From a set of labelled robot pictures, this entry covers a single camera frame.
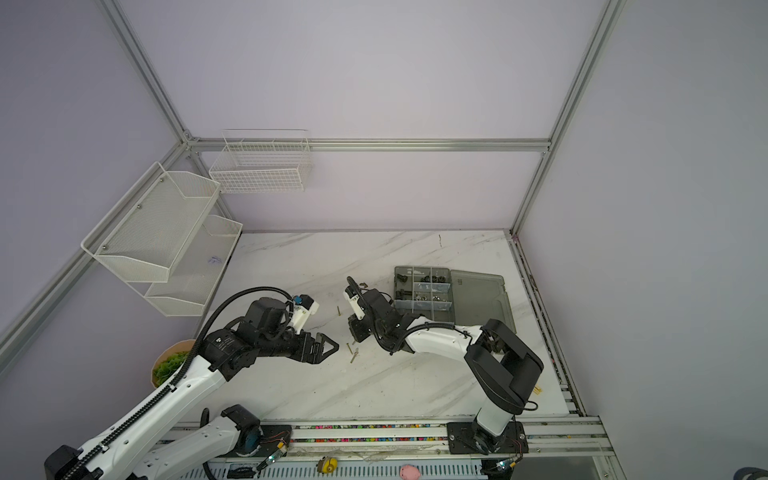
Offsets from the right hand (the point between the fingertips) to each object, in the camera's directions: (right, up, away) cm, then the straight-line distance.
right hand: (349, 317), depth 85 cm
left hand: (-5, -5, -12) cm, 14 cm away
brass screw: (+1, -12, +3) cm, 12 cm away
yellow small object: (-3, -31, -17) cm, 36 cm away
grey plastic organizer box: (+36, +4, +16) cm, 40 cm away
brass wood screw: (-5, -1, +13) cm, 14 cm away
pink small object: (+17, -33, -16) cm, 41 cm away
